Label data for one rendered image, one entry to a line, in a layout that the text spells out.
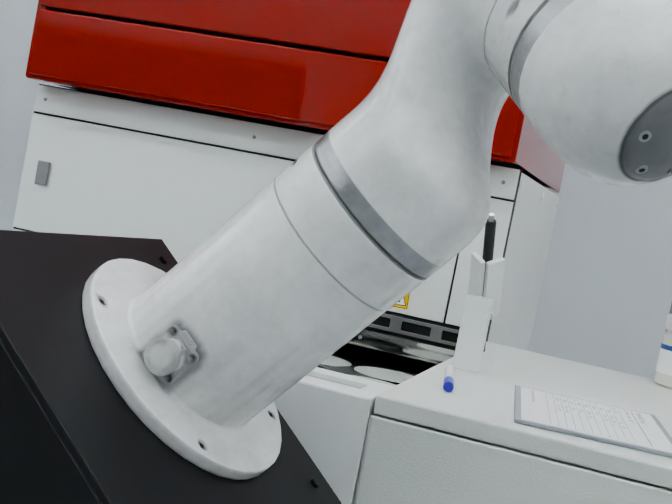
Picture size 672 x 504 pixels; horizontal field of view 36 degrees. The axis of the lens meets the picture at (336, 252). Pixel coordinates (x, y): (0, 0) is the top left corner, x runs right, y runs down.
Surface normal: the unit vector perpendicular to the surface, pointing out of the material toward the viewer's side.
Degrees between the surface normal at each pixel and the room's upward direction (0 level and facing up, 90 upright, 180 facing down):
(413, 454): 90
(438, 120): 58
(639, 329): 90
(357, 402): 90
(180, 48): 90
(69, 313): 41
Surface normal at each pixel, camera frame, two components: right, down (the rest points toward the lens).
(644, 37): -0.25, -0.28
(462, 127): 0.71, -0.37
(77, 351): 0.74, -0.62
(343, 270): 0.00, 0.39
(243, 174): -0.29, 0.00
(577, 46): -0.68, -0.23
